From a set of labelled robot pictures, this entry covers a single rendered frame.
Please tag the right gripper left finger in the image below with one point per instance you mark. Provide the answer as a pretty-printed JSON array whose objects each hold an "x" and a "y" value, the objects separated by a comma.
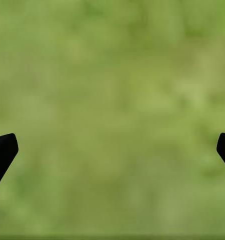
[{"x": 8, "y": 151}]

